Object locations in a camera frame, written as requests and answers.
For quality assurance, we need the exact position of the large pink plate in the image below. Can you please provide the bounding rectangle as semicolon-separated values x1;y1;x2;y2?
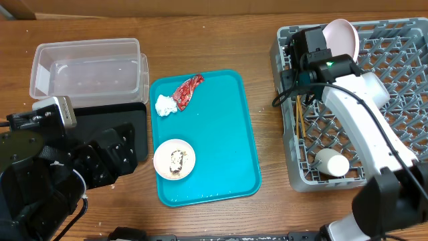
322;19;360;62

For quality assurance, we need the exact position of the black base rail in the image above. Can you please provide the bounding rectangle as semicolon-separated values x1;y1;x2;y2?
87;227;327;241

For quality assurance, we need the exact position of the wooden chopstick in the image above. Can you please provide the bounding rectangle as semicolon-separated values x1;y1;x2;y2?
296;96;300;140
296;96;306;138

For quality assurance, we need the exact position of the small pink plate with food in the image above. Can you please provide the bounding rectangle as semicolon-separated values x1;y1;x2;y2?
153;139;196;181

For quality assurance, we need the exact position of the white tissue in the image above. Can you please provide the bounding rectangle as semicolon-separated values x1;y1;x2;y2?
155;94;178;116

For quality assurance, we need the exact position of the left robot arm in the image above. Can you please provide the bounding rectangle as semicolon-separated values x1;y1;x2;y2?
1;123;138;240

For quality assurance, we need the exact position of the clear plastic bin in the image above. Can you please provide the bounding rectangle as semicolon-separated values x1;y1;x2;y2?
29;38;149;108

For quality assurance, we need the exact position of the teal tray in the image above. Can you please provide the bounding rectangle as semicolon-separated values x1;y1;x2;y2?
150;70;261;207

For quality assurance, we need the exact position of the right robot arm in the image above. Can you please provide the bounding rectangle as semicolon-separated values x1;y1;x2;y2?
279;50;427;240

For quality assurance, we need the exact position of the grey dish rack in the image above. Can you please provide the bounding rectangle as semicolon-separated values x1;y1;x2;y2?
281;17;427;192

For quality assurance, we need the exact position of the black bin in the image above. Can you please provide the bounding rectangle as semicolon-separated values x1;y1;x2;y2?
67;102;148;161

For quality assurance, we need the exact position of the red snack wrapper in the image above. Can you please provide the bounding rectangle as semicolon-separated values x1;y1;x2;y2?
172;74;205;111

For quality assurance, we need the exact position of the white cup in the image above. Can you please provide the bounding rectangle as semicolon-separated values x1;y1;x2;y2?
315;149;350;177

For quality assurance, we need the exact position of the white bowl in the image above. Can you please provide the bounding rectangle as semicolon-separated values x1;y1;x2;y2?
362;72;390;109

